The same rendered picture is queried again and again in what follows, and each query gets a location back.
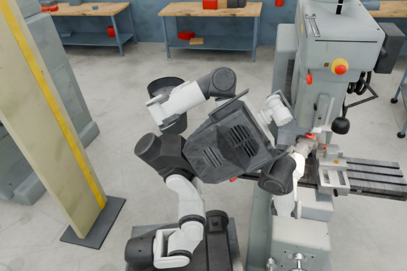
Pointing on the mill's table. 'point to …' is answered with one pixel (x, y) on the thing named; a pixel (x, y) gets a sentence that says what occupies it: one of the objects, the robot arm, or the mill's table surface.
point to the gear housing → (353, 76)
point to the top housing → (340, 35)
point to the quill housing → (310, 95)
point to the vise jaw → (326, 163)
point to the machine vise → (341, 182)
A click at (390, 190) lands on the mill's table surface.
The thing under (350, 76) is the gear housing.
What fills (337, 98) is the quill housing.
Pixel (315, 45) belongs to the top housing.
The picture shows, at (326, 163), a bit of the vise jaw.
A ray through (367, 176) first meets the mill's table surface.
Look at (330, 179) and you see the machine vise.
